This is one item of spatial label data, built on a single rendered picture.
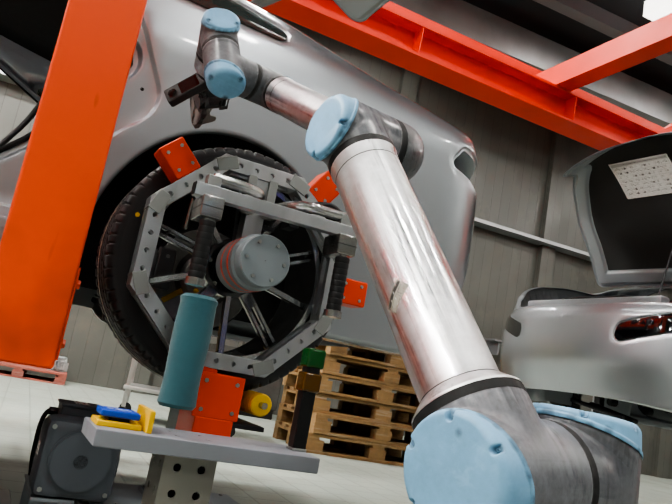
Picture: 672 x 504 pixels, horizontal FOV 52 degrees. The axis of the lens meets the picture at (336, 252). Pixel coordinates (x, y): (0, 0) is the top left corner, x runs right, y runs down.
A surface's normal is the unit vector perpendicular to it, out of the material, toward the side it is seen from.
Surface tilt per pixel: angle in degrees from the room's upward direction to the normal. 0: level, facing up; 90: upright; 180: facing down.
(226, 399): 90
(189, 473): 90
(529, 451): 58
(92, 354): 90
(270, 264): 90
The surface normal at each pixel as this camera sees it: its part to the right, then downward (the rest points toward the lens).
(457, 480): -0.73, -0.15
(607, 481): 0.66, -0.23
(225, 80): 0.11, 0.82
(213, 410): 0.44, -0.09
